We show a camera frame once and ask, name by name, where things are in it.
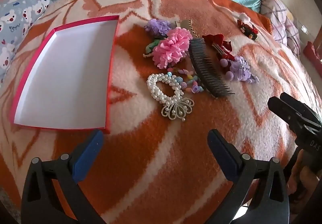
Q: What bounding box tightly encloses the blue bear print pillow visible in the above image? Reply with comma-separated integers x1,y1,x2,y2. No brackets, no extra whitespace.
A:
0,0,53,84

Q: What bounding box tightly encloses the red bow hair clip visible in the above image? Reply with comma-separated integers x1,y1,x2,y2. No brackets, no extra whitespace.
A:
202,34,237,66

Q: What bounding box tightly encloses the orange and white blanket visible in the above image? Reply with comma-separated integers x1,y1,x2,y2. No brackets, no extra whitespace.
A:
0,0,322,224

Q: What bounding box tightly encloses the green flower hair clip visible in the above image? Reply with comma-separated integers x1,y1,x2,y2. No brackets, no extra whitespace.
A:
142,39,161,58

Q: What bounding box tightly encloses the colourful bead bracelet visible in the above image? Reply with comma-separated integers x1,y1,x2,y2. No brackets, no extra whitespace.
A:
167,67,205,94

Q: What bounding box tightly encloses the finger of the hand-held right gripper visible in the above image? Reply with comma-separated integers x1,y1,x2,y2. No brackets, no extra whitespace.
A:
267,96,307,136
280,92,322,125

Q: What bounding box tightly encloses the purple mesh flower hair tie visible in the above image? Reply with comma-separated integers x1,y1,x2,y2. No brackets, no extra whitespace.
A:
144,19,174,37

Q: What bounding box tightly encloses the red box with white inside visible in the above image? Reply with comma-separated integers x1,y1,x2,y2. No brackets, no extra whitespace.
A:
9,15,120,134

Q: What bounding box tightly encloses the pink flower hair tie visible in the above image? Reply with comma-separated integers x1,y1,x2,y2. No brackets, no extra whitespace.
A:
152,27,193,69

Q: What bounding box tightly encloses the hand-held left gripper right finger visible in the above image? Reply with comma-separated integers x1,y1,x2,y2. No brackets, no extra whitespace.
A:
201,129,290,224

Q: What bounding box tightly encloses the purple pompom hair tie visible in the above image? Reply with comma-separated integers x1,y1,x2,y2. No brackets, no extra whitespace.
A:
219,55,259,85

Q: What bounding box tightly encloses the pearl butterfly hair accessory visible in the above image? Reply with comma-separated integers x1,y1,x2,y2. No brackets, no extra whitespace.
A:
147,73,195,122

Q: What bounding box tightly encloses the purple plaid cloth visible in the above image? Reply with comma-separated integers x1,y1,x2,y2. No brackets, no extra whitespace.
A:
260,0,301,55

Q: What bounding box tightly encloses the beige claw hair clip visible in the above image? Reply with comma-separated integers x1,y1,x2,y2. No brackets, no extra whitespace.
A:
180,19,198,38

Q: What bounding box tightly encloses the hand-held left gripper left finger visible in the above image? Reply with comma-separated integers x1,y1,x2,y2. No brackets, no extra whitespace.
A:
21,130,107,224

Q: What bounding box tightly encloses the black hair comb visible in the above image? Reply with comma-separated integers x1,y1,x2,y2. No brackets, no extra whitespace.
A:
189,38,235,99

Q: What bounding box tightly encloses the red and black bow clip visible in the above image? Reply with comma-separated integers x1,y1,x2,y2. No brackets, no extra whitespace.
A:
236,19,259,39

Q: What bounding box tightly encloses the red furniture piece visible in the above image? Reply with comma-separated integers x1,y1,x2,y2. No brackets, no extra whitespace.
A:
303,41,322,70

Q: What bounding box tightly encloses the person's right hand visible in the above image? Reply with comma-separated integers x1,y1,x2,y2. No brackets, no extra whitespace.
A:
289,150,314,190

